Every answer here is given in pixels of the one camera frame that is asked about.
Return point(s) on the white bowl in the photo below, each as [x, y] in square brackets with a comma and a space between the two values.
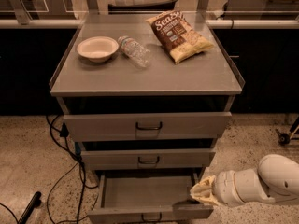
[97, 49]

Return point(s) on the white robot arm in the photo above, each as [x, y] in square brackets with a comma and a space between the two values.
[274, 181]

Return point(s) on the grey top drawer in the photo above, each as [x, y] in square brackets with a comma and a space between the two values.
[146, 126]

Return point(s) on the clear plastic water bottle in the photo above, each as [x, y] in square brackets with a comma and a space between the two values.
[137, 53]

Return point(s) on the grey middle drawer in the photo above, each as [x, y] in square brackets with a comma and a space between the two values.
[148, 159]

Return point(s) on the black chair back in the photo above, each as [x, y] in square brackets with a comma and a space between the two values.
[142, 8]

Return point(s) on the grey drawer cabinet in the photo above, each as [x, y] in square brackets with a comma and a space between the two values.
[206, 82]

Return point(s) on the white horizontal rail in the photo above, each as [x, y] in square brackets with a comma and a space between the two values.
[213, 24]

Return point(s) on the black bar on floor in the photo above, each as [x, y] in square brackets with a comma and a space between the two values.
[32, 205]

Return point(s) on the grey drawer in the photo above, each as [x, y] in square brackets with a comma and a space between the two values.
[148, 159]
[146, 126]
[139, 199]

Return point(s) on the black wheeled stand base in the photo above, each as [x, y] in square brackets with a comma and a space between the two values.
[293, 134]

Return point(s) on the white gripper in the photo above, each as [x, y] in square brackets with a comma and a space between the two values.
[224, 186]

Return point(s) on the brown yellow chip bag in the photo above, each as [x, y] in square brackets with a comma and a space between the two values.
[177, 36]

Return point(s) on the grey bottom drawer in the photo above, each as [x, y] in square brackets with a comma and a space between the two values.
[139, 199]

